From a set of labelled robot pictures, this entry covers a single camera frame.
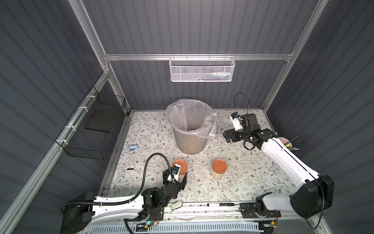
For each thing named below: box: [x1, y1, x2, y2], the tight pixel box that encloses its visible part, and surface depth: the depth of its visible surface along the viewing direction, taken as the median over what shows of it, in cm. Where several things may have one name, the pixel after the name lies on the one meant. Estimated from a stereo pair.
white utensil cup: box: [278, 136, 300, 151], surface depth 90 cm
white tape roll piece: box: [169, 200, 183, 212], surface depth 75 cm
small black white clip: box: [124, 166, 136, 172], surface depth 89 cm
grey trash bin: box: [172, 128, 208, 155], surface depth 95 cm
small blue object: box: [129, 144, 139, 152], surface depth 99 cm
